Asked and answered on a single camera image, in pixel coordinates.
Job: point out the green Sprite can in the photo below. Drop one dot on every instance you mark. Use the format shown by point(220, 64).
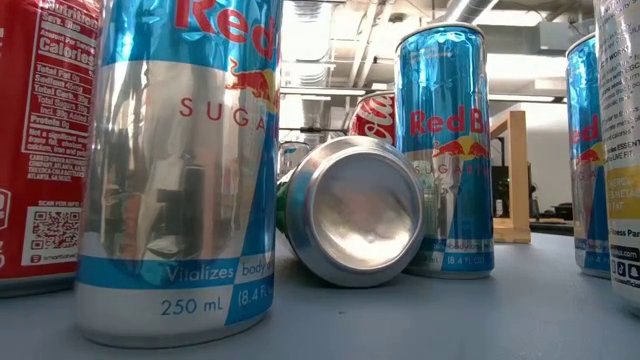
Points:
point(360, 210)

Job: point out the white can with black lid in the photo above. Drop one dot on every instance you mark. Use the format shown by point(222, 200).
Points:
point(622, 150)
point(294, 157)

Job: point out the blue silver Red Bull can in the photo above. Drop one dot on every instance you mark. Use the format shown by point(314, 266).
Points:
point(582, 200)
point(175, 200)
point(450, 100)

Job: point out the black desk equipment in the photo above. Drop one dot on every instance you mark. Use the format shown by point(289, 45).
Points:
point(562, 211)

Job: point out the grey air duct box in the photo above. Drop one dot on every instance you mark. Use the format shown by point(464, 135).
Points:
point(550, 37)

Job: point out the wooden slatted shelf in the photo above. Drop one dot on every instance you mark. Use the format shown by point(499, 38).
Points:
point(517, 175)

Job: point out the fluorescent ceiling light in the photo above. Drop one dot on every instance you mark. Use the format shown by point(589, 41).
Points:
point(325, 92)
point(520, 98)

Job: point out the red Coca-Cola can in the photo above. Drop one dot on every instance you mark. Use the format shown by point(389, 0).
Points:
point(45, 150)
point(375, 117)

